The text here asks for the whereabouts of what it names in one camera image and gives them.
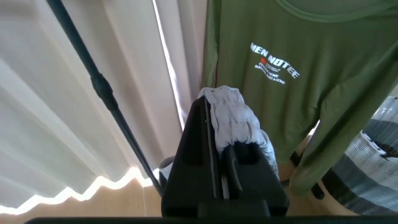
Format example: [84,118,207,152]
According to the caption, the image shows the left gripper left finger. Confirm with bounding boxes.
[160,95,223,218]

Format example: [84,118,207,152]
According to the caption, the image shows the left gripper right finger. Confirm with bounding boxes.
[219,141,290,217]

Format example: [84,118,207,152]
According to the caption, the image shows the pale grey printed garment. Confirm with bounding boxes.
[158,85,280,182]

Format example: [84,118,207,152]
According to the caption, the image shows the green long-sleeved shirt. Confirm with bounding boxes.
[201,0,398,197]

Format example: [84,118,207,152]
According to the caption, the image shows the white laundry basket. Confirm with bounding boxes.
[322,95,398,216]

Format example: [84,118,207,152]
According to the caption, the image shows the beige curtain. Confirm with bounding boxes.
[0,0,208,216]

